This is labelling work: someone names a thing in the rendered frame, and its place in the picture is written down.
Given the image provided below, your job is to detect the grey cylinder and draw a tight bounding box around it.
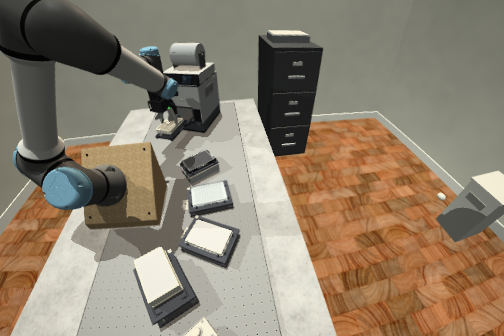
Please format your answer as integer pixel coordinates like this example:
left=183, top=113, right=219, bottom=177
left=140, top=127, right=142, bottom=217
left=169, top=43, right=205, bottom=66

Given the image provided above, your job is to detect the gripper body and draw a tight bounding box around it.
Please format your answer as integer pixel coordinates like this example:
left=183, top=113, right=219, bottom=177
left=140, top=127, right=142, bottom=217
left=147, top=90, right=172, bottom=113

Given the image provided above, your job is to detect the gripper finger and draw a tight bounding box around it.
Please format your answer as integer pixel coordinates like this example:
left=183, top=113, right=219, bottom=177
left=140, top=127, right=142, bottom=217
left=155, top=113, right=164, bottom=124
left=167, top=100, right=178, bottom=126

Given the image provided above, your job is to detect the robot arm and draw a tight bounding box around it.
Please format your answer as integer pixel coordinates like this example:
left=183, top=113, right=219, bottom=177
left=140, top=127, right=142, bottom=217
left=0, top=0, right=178, bottom=210

